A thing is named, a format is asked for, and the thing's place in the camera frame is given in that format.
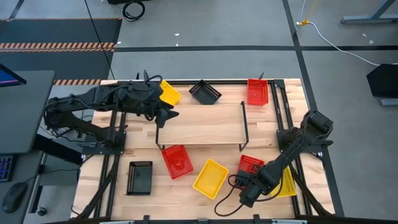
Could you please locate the coiled black cable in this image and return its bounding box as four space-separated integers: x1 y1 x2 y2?
121 0 146 23

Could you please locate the computer monitor with blue screen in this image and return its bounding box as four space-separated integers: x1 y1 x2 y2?
0 63 27 88

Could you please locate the black angular floor stand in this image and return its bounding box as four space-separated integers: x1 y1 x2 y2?
366 63 398 99

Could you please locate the thin white cable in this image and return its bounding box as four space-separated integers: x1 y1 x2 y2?
298 0 307 22

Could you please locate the backlit computer keyboard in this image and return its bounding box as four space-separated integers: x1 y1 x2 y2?
0 154 15 184

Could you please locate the yellow plastic slotted basket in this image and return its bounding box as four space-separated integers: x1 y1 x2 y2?
192 159 230 200
159 80 183 106
270 166 298 199

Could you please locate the black computer mouse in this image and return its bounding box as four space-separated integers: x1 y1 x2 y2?
2 181 29 214

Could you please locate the grey metal foot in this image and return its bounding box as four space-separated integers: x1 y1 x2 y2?
380 98 398 108

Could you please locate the long thin black cable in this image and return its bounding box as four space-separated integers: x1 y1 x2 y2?
83 0 116 80

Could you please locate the wooden shelf with black frame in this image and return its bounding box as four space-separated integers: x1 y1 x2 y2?
154 101 250 152

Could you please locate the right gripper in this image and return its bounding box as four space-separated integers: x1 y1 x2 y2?
234 166 275 208

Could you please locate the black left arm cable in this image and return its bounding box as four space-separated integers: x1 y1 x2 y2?
145 73 164 93

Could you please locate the thick white floor cable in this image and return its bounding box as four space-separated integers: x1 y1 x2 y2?
297 19 398 67

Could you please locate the black plastic slotted basket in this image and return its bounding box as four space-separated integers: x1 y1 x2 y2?
126 161 154 196
188 79 223 106

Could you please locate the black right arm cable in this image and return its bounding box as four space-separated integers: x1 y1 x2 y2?
213 167 285 218

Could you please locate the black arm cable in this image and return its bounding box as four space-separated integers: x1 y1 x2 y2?
213 167 285 218
145 73 164 93

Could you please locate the black aluminium table frame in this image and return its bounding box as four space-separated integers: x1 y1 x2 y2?
70 70 336 224

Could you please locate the thin yellow cable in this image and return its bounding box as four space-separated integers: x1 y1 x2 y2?
306 0 320 21

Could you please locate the red plastic slotted basket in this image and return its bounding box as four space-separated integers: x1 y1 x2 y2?
161 144 195 180
236 154 266 181
247 78 269 106

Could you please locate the black mat with hazard stripes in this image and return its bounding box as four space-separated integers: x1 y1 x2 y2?
0 17 123 86

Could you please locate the grey metal desk leg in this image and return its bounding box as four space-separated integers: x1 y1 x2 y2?
340 0 398 25

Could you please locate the black floor box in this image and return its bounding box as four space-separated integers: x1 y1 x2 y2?
107 0 152 5

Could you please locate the dark grey flat panel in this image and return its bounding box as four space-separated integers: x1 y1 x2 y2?
0 70 56 156

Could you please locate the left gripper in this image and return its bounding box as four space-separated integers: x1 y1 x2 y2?
133 81 180 129

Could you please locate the grey side desk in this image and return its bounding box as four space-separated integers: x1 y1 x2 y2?
0 151 47 224

